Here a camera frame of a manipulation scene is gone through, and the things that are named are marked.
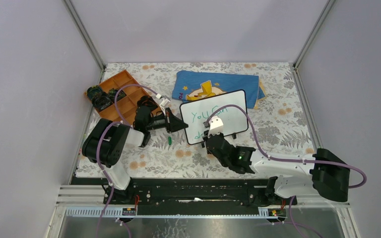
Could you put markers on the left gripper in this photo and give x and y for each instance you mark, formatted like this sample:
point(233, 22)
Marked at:
point(173, 123)

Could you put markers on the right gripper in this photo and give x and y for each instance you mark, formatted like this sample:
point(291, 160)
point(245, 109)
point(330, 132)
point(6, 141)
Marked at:
point(221, 135)

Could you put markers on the small whiteboard black frame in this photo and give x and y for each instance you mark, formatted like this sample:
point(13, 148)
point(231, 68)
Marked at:
point(226, 106)

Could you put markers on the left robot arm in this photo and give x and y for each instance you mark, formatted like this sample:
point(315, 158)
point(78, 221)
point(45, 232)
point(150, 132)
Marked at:
point(106, 142)

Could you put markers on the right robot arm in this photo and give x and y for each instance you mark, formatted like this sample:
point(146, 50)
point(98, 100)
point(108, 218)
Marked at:
point(321, 173)

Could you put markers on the dark rolled fabric right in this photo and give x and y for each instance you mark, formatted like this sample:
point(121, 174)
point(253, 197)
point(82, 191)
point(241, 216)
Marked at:
point(147, 101)

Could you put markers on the dark rolled fabric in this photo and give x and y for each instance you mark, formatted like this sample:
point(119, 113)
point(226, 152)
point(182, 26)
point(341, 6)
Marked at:
point(147, 101)
point(99, 99)
point(114, 96)

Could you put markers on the blue cartoon cloth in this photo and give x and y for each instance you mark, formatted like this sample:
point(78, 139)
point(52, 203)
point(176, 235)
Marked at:
point(192, 86)

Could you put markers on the orange compartment tray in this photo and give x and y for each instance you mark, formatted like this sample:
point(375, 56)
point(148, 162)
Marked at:
point(127, 106)

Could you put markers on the floral table cloth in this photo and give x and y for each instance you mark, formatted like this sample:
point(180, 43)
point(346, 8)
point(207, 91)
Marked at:
point(279, 120)

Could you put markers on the dark rolled fabric middle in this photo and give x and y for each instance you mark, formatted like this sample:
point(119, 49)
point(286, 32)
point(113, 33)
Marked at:
point(114, 96)

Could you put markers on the dark rolled fabric left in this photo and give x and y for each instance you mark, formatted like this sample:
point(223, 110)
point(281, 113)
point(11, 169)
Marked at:
point(99, 99)

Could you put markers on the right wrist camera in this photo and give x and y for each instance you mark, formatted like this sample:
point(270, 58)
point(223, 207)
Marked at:
point(214, 125)

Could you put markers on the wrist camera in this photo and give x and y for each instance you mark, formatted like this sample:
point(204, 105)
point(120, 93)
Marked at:
point(214, 125)
point(163, 102)

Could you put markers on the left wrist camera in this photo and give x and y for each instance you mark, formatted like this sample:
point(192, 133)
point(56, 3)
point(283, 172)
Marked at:
point(163, 102)

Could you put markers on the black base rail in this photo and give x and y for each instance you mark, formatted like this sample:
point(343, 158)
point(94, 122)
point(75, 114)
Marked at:
point(197, 197)

